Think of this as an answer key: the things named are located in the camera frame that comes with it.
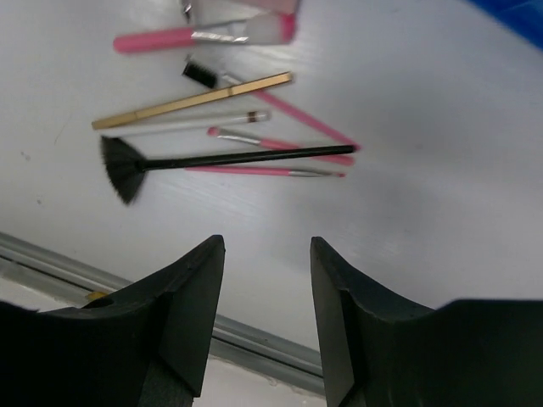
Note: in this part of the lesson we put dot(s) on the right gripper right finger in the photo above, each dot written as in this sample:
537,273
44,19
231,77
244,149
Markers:
380,349

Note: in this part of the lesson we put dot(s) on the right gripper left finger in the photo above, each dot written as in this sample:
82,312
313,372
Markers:
144,345

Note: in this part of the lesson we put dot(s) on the black fan brush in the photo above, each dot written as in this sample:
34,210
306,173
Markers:
126,167

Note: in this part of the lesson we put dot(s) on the pink lip brush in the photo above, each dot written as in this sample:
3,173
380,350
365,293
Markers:
267,171

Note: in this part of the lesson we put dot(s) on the pink thin brush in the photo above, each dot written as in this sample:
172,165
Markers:
268,143

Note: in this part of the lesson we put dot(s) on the clear white pencil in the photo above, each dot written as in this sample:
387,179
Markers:
198,122

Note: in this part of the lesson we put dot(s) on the gold eyebrow pencil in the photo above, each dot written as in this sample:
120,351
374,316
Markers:
193,101

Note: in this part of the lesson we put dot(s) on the pink pouch with brush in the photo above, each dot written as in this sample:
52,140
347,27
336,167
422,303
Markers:
276,26

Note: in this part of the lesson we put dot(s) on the blue divided plastic bin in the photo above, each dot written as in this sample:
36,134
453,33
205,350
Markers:
522,17

